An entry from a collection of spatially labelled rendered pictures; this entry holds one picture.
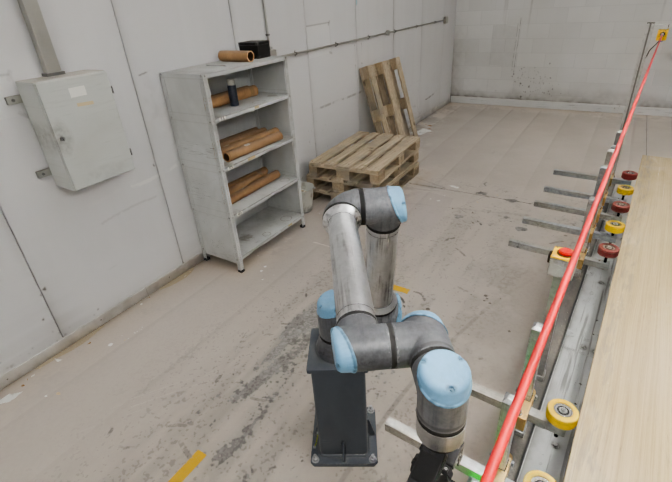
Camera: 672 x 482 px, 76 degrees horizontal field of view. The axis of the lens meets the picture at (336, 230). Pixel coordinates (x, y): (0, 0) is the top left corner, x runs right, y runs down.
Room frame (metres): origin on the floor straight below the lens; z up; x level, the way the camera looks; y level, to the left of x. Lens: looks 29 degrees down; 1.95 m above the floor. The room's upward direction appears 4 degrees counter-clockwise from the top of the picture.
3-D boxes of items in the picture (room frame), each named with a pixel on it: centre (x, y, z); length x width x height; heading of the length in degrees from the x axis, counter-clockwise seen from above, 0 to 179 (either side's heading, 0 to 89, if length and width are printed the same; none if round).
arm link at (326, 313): (1.40, 0.02, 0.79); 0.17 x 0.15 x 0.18; 91
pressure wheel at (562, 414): (0.78, -0.59, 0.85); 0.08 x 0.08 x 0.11
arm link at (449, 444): (0.53, -0.17, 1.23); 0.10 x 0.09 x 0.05; 53
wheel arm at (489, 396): (0.90, -0.44, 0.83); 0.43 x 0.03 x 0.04; 53
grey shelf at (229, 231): (3.44, 0.73, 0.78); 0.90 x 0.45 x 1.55; 146
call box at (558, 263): (1.09, -0.69, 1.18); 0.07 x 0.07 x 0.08; 53
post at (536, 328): (0.88, -0.53, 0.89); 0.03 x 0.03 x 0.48; 53
